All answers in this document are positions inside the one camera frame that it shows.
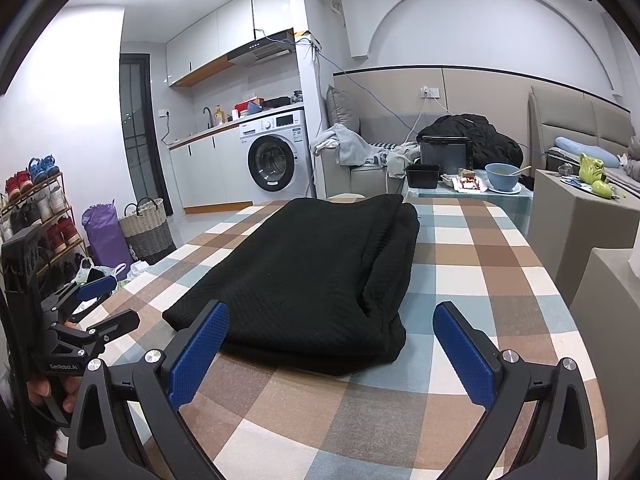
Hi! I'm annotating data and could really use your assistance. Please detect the white lower cabinets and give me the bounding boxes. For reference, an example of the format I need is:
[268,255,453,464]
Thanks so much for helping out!
[169,127,253,213]

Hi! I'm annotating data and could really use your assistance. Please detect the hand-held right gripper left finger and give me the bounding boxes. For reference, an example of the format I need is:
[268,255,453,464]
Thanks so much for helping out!
[66,300,231,480]

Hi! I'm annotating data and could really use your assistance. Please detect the person's left forearm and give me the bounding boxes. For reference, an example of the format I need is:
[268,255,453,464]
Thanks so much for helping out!
[0,350,68,480]

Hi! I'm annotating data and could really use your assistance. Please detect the white washing machine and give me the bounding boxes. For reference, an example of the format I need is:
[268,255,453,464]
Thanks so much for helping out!
[237,109,313,206]

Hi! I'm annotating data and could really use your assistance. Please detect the person's left hand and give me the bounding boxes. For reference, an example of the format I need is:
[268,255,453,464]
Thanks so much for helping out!
[25,376,83,415]

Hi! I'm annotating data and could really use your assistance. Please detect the purple bag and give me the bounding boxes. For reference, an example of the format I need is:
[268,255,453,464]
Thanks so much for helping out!
[81,200,133,276]

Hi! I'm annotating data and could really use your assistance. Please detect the woven laundry basket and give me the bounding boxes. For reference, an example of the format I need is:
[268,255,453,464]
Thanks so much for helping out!
[118,197,177,266]

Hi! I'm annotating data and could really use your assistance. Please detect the white food container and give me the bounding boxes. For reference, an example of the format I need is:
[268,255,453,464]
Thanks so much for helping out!
[441,171,488,193]

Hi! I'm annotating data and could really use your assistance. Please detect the white upper cabinets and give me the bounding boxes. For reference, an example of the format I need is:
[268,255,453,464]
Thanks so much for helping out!
[165,0,296,88]

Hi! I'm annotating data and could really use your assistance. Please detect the grey cushion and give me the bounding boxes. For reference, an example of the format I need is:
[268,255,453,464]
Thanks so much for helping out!
[325,85,362,136]

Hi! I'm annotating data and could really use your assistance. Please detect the shoe rack with shoes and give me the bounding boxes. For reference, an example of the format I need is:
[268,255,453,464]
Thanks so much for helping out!
[0,156,88,281]

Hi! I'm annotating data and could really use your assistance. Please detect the black framed door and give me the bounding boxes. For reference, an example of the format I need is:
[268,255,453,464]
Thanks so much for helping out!
[119,52,173,218]

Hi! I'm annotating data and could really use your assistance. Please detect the light blue pillow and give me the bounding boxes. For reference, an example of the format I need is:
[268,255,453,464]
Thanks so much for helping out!
[554,136,621,168]

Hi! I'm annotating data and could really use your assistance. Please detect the range hood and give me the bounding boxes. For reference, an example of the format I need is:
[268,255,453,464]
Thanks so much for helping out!
[227,30,296,66]

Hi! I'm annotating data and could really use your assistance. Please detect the beige padded headboard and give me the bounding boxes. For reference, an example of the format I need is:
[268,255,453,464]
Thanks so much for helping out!
[527,85,636,171]

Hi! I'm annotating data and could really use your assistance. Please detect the checkered tablecloth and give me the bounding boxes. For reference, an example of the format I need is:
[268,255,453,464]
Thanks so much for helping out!
[75,195,613,480]

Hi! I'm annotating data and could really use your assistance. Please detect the white plastic bag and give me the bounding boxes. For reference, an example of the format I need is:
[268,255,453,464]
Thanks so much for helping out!
[75,257,128,293]

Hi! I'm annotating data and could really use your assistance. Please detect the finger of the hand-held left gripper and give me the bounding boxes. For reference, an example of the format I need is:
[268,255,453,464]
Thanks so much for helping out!
[66,309,141,351]
[52,274,117,317]

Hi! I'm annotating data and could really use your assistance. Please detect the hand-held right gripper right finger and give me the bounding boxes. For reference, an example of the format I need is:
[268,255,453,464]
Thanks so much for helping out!
[431,301,598,480]

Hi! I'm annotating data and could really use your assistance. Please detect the grey side cabinet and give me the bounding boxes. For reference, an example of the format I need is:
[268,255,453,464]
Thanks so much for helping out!
[527,169,637,306]
[570,247,640,461]

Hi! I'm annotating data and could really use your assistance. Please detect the grey clothes pile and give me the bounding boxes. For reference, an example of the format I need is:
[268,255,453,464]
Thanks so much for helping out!
[311,122,421,178]

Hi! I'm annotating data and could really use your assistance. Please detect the black knit sweater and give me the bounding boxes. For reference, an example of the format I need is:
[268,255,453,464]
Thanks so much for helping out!
[162,194,421,377]

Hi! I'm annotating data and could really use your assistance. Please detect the green toy figure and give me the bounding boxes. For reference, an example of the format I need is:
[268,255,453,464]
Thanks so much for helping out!
[579,152,613,198]

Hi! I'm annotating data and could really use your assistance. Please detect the grey jacket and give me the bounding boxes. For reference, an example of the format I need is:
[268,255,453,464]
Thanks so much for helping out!
[620,135,640,181]

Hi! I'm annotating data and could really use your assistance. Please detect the blue bowl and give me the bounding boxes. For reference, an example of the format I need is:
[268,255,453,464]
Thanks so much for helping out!
[485,162,522,193]

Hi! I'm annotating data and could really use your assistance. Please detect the white cabinets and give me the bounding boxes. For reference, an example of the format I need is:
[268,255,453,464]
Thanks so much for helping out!
[165,0,296,88]
[169,127,253,213]

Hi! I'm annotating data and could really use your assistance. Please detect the black jacket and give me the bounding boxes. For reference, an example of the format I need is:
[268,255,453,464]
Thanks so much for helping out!
[416,113,524,171]

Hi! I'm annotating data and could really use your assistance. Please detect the black plastic tray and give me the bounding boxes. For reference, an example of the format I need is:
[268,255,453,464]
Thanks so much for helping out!
[405,162,441,190]

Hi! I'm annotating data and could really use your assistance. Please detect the small table with teal cover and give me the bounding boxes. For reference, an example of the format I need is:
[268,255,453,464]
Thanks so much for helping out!
[400,170,536,236]

